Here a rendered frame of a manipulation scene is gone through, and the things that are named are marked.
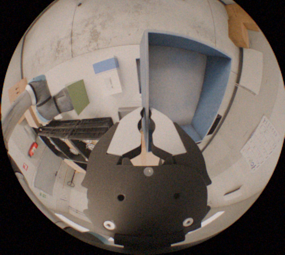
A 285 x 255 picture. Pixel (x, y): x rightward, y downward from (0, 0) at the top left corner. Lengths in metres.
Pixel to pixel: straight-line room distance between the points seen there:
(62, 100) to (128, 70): 0.42
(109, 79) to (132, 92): 0.18
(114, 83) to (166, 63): 0.34
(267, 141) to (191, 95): 2.58
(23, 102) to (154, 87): 0.50
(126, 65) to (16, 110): 0.60
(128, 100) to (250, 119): 2.68
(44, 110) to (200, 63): 0.64
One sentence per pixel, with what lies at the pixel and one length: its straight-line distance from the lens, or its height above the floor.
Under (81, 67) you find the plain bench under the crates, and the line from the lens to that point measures 0.63.
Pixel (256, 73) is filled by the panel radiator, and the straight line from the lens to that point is 2.57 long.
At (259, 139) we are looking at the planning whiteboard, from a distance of 2.71.
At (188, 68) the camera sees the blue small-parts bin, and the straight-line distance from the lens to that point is 0.19.
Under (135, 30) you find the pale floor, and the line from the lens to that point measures 1.31.
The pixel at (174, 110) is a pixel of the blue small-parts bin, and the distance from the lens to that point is 0.21.
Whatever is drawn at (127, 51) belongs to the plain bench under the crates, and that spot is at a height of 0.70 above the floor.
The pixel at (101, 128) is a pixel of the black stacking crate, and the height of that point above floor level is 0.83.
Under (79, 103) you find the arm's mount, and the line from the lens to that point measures 0.57.
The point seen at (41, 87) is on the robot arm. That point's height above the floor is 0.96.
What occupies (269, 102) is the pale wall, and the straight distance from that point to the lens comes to 2.58.
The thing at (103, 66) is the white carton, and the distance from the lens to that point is 0.46.
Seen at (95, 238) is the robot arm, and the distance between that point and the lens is 0.27.
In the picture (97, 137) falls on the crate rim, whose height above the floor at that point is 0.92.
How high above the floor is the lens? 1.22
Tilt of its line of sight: 57 degrees down
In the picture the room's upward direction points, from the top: 170 degrees clockwise
